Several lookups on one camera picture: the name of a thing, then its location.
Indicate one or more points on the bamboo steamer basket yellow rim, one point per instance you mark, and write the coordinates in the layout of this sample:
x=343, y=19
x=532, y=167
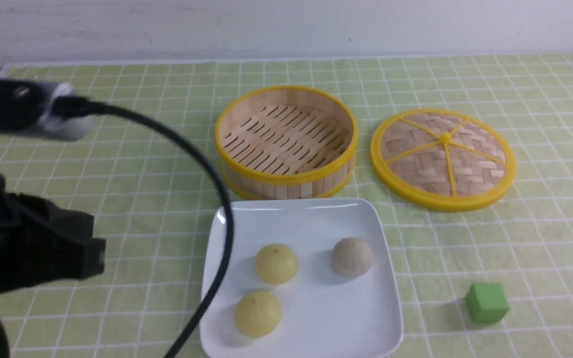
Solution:
x=286, y=142

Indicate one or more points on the beige steamed bun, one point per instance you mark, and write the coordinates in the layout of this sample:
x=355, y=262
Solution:
x=352, y=257

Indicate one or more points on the yellow bun on plate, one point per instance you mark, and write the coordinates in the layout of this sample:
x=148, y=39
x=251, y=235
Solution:
x=257, y=314

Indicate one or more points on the green cube block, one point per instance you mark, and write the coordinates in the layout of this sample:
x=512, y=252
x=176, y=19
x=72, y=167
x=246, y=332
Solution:
x=486, y=302

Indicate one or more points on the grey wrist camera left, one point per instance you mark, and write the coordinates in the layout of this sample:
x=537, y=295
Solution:
x=27, y=109

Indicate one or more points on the yellow steamed bun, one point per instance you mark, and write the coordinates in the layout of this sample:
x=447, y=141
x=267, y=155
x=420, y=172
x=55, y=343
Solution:
x=276, y=264

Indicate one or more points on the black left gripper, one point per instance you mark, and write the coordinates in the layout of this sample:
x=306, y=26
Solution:
x=74, y=252

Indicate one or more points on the woven bamboo steamer lid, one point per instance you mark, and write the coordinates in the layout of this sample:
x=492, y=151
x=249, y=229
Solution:
x=442, y=160

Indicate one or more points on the white square plate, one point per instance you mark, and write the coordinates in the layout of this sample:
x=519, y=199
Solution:
x=324, y=314

